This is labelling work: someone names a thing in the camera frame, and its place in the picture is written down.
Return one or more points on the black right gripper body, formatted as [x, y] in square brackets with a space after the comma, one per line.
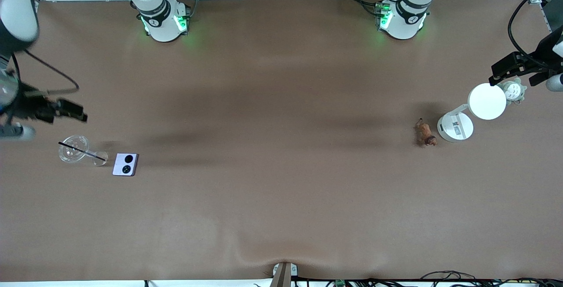
[27, 103]

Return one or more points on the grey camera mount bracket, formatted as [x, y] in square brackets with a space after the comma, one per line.
[283, 274]

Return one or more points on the white round desk lamp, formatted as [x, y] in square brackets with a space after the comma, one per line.
[486, 101]

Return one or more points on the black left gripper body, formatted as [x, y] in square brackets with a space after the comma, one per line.
[543, 55]

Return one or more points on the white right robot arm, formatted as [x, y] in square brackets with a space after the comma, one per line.
[162, 23]

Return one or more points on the brown lion statue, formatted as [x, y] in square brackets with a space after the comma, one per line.
[425, 134]

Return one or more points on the white folding phone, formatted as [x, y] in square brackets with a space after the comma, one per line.
[125, 164]

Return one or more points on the black drinking straw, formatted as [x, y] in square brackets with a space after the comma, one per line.
[83, 152]

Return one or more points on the white green plush toy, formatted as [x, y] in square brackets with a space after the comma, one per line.
[514, 91]

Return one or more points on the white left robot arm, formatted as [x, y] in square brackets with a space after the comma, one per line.
[404, 18]

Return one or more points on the clear plastic cup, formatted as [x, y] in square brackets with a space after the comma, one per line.
[72, 150]

